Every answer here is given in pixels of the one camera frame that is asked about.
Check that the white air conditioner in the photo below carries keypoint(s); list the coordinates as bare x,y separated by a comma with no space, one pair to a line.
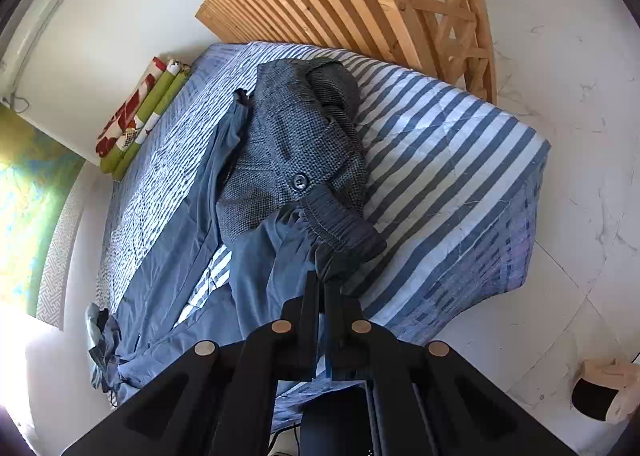
30,26

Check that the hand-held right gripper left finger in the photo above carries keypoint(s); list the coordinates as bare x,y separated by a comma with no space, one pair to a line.
300,336

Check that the landscape wall hanging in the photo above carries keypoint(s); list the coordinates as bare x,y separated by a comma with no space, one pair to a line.
30,196

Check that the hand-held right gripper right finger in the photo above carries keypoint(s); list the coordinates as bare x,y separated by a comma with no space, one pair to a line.
345,336

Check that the blue striped bed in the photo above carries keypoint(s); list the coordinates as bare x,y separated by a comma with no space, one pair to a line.
440,161

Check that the red floral folded blanket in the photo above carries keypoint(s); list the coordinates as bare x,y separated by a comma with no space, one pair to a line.
122,121

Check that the grey tweed jacket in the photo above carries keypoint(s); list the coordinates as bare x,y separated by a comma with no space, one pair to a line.
290,136

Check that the beige slipper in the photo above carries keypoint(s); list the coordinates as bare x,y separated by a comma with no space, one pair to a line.
610,371

